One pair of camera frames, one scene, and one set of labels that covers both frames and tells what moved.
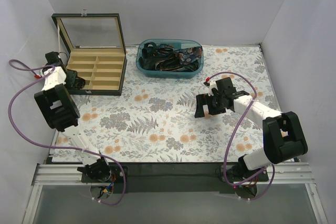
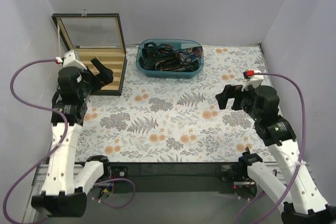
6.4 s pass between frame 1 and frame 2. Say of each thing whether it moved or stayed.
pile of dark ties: stayed
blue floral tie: stayed
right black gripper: moved
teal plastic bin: stayed
